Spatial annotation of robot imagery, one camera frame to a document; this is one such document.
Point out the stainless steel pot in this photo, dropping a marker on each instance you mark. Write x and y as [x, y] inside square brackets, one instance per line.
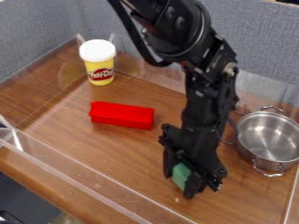
[269, 141]

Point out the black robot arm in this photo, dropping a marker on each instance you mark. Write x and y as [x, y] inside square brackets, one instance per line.
[171, 32]

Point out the clear acrylic table barrier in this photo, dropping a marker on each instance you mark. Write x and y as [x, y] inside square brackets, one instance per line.
[101, 171]

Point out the green foam cube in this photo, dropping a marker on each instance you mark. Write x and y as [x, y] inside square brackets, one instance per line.
[181, 174]

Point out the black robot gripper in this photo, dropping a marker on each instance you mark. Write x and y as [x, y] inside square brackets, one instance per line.
[191, 145]

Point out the yellow Play-Doh can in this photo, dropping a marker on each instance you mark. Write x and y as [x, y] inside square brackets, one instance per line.
[98, 53]

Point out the red rectangular block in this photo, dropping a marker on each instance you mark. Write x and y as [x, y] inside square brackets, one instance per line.
[122, 115]

